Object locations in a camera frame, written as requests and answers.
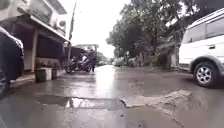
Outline distant pale building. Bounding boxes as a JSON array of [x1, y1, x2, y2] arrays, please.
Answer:
[[73, 43, 100, 60]]

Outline row of large trees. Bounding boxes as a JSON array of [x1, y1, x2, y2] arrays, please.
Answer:
[[105, 0, 224, 69]]

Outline wet grey asphalt road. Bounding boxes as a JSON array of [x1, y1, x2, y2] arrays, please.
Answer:
[[0, 64, 224, 128]]

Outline concrete planter box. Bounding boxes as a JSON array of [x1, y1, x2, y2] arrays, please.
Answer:
[[34, 67, 66, 83]]

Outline building with awning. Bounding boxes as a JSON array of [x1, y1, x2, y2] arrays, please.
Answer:
[[0, 0, 72, 75]]

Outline parked motorcycles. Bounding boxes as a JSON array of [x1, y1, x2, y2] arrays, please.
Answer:
[[64, 55, 93, 75]]

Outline white van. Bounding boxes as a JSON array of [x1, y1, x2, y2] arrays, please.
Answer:
[[177, 7, 224, 89]]

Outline person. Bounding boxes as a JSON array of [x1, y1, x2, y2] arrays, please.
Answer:
[[87, 48, 98, 74]]

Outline utility pole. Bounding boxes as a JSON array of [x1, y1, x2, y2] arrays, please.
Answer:
[[66, 1, 78, 64]]

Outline dark vehicle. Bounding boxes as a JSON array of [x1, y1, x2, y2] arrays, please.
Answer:
[[0, 25, 26, 100]]

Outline broken concrete patch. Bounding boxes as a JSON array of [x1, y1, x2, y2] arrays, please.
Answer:
[[119, 89, 193, 109]]

